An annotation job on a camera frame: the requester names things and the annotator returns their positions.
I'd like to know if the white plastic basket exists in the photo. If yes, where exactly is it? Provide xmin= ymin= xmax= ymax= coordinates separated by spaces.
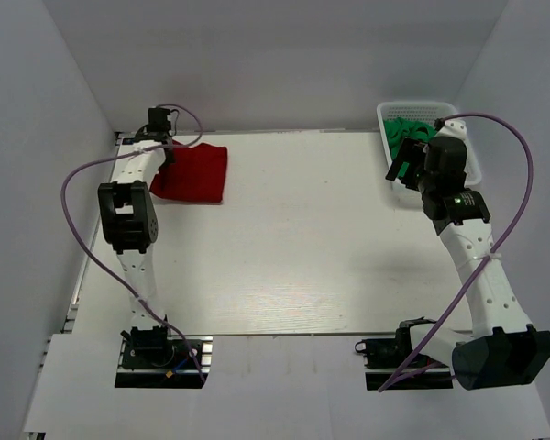
xmin=377 ymin=101 xmax=482 ymax=210

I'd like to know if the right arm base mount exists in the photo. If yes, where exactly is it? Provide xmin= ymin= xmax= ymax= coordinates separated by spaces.
xmin=354 ymin=338 xmax=454 ymax=391

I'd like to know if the green t-shirt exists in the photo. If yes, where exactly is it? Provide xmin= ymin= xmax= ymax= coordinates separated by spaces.
xmin=383 ymin=117 xmax=437 ymax=164

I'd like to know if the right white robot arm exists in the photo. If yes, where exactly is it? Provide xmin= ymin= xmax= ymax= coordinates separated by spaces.
xmin=381 ymin=137 xmax=550 ymax=390

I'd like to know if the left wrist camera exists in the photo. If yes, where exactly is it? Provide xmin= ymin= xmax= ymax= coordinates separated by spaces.
xmin=146 ymin=107 xmax=173 ymax=133

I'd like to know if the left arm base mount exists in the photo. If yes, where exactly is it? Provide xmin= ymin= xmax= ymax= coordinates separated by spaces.
xmin=115 ymin=327 xmax=213 ymax=390

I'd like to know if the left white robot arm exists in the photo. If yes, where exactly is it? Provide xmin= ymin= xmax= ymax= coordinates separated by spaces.
xmin=97 ymin=127 xmax=176 ymax=366

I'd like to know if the red t-shirt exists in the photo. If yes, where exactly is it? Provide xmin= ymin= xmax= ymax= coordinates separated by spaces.
xmin=149 ymin=141 xmax=228 ymax=204

